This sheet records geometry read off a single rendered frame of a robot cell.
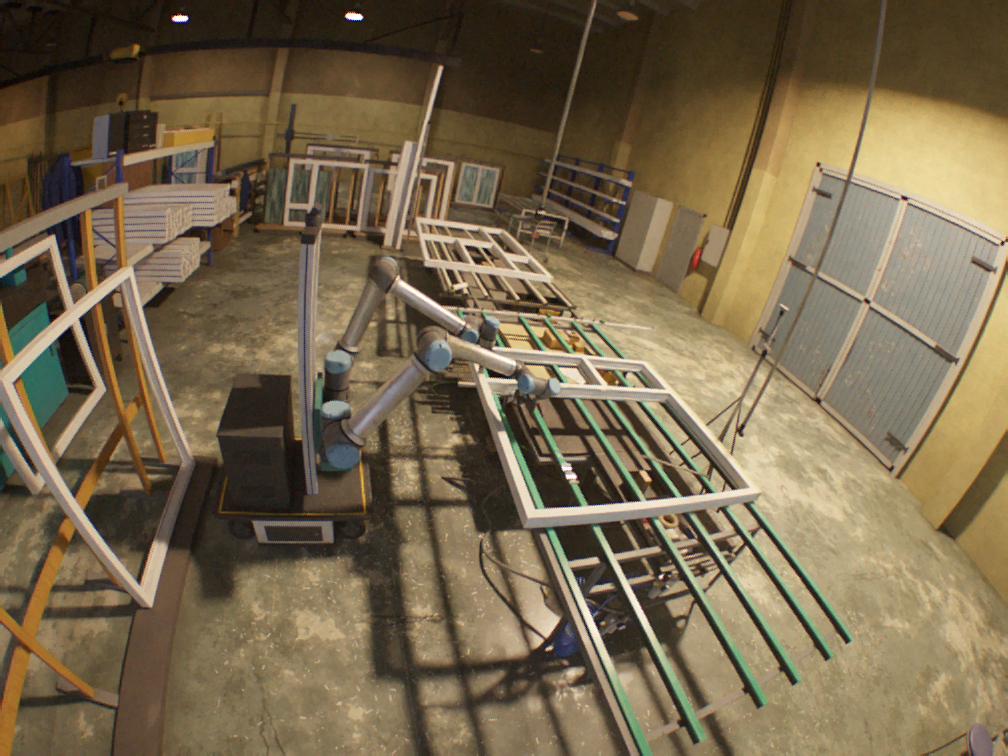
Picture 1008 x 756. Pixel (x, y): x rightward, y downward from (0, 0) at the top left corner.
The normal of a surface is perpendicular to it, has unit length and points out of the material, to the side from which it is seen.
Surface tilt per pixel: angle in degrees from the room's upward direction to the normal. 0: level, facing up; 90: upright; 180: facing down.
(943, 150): 90
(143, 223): 90
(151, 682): 0
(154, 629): 0
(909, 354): 90
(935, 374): 90
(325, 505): 0
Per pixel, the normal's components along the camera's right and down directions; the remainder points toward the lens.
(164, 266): 0.25, 0.53
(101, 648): 0.22, -0.84
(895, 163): -0.94, -0.05
